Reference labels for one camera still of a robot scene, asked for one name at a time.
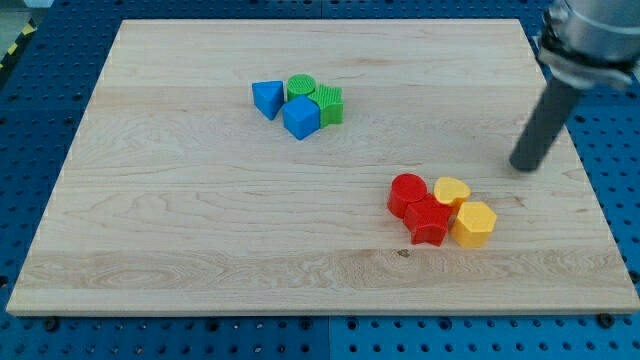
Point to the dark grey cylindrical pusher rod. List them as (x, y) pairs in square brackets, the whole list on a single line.
[(547, 119)]

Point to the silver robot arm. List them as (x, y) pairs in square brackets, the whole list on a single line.
[(584, 43)]

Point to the yellow heart block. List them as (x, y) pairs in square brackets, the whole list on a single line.
[(451, 192)]

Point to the yellow hexagon block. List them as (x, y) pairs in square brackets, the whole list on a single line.
[(473, 225)]

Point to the red cylinder block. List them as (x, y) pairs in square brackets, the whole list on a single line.
[(405, 189)]

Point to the red star block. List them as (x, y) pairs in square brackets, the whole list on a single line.
[(427, 221)]

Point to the green star block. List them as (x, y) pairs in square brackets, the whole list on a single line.
[(330, 103)]

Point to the blue cube block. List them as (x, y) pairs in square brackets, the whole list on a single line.
[(301, 117)]

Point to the green cylinder block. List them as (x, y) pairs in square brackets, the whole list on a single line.
[(300, 85)]

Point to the blue triangle block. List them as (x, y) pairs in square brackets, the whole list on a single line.
[(268, 97)]

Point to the light wooden board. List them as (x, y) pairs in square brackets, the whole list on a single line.
[(178, 197)]

